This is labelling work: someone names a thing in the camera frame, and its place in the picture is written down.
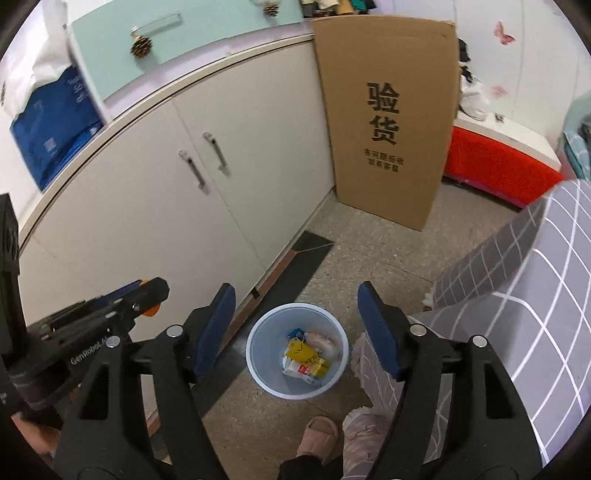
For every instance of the white wardrobe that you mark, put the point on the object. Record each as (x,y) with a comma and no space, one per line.
(531,60)

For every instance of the teal drawer unit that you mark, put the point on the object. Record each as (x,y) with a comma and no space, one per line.
(120,50)

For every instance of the light blue plastic bin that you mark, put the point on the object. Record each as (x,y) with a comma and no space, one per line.
(268,355)

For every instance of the yellow carton box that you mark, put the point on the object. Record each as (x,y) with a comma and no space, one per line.
(304,355)

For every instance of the pink slipper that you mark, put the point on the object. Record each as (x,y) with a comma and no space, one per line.
(318,438)

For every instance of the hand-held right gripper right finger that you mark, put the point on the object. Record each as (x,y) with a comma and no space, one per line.
(378,332)

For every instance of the grey checked tablecloth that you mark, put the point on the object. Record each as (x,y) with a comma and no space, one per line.
(531,286)

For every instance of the blue plastic package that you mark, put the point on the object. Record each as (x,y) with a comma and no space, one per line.
(55,134)

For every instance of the clear plastic bread wrapper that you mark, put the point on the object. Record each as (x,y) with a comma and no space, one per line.
(323,341)

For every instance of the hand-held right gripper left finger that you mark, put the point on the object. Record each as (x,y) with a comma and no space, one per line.
(214,332)

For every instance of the blue wet wipes packet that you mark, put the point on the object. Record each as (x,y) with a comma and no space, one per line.
(295,332)

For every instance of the hanging clothes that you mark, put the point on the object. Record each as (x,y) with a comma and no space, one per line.
(341,4)

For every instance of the person's left hand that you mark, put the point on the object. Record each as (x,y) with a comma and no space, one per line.
(39,436)

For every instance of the red butterfly sticker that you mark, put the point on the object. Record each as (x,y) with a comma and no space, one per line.
(503,32)

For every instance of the pink butterfly sticker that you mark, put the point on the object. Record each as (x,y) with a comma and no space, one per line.
(498,90)

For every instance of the white low cabinet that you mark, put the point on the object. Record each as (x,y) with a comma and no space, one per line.
(138,198)

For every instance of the white paper bag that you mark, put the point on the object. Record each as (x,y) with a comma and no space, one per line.
(32,50)

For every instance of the black cloth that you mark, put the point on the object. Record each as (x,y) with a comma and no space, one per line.
(463,57)

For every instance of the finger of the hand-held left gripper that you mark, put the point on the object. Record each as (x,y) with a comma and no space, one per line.
(111,295)
(147,295)

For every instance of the tall cardboard box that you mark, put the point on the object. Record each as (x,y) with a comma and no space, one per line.
(383,129)

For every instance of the red storage bench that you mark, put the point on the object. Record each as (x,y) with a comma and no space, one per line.
(517,136)

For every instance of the pine cone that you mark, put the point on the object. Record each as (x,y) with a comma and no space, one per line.
(141,46)
(271,8)

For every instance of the black floor mat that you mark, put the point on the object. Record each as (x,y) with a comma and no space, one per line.
(295,263)

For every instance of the white plastic bag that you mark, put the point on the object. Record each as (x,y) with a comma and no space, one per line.
(473,104)

